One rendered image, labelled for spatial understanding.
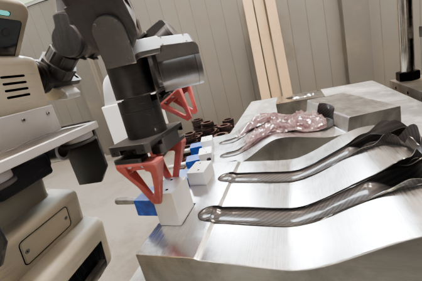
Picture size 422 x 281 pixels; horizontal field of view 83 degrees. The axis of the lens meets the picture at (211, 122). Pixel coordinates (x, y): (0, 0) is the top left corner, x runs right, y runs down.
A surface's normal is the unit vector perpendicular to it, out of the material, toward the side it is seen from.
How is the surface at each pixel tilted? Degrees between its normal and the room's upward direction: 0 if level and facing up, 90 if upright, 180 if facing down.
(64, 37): 90
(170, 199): 89
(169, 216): 89
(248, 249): 4
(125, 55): 115
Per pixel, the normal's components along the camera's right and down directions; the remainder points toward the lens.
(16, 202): 0.98, -0.05
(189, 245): -0.23, -0.94
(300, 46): -0.17, 0.28
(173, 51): 0.26, 0.59
